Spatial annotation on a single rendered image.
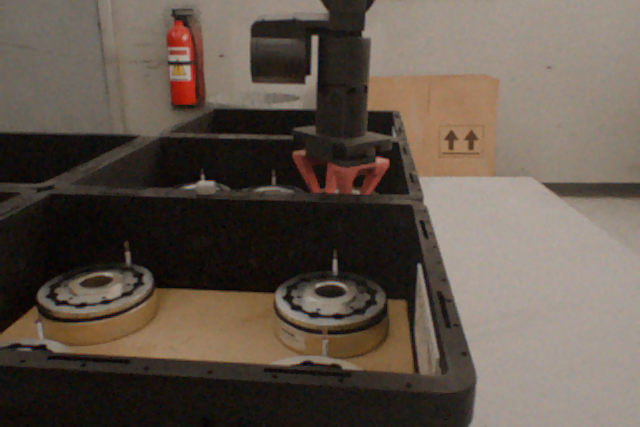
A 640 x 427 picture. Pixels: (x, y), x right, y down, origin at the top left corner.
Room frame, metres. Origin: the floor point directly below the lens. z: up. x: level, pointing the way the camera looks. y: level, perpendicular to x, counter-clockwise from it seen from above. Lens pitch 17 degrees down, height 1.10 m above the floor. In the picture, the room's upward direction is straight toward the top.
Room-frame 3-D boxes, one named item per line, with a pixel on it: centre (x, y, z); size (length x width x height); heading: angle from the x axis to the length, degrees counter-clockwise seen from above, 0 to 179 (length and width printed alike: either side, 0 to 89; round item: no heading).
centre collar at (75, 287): (0.46, 0.21, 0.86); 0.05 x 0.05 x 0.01
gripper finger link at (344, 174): (0.59, -0.03, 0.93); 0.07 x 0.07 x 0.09; 39
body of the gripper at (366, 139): (0.60, -0.03, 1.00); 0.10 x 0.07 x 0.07; 39
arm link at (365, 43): (0.60, -0.02, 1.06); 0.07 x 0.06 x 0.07; 89
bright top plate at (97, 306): (0.46, 0.21, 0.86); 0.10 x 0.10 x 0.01
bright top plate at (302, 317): (0.44, -0.01, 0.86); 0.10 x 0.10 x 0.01
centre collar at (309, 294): (0.44, -0.01, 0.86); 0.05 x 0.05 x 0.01
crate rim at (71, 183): (0.68, 0.07, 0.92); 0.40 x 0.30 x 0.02; 84
